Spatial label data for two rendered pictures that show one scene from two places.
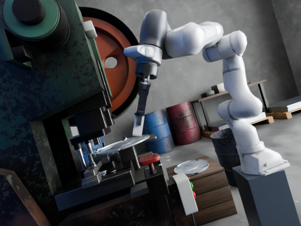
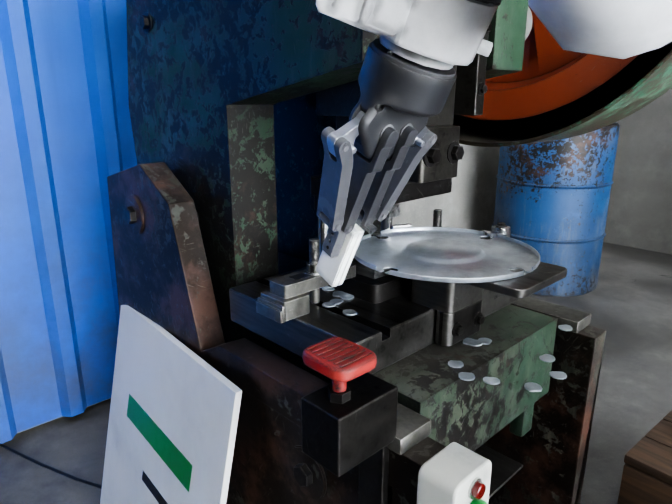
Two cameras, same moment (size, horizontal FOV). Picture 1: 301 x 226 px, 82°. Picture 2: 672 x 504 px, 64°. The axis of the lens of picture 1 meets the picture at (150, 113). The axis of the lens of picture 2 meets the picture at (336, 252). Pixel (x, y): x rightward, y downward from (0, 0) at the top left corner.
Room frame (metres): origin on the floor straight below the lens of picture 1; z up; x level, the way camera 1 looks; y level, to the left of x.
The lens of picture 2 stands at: (0.24, -0.36, 1.02)
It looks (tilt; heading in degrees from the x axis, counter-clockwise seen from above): 16 degrees down; 52
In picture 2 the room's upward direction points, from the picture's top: straight up
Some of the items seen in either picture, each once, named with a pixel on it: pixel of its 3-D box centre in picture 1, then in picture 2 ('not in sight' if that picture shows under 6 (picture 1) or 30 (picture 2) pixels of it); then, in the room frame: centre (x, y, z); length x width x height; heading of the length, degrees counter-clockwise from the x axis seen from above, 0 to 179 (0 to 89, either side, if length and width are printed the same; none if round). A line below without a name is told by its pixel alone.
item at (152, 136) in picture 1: (135, 153); (466, 297); (0.89, 0.14, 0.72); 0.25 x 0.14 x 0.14; 95
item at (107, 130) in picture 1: (93, 137); (381, 191); (0.88, 0.31, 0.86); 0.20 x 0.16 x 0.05; 5
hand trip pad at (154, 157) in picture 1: (151, 167); (339, 382); (0.57, 0.05, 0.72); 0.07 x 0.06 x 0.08; 95
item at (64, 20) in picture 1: (37, 28); not in sight; (0.63, 0.30, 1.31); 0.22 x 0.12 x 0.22; 95
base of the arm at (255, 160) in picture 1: (259, 154); not in sight; (0.91, -0.49, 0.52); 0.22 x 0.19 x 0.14; 88
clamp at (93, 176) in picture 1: (92, 166); (310, 272); (0.71, 0.29, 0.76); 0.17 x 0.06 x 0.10; 5
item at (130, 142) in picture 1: (122, 144); (442, 250); (0.89, 0.18, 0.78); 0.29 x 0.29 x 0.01
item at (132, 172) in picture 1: (105, 171); (381, 294); (0.88, 0.31, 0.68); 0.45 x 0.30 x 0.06; 5
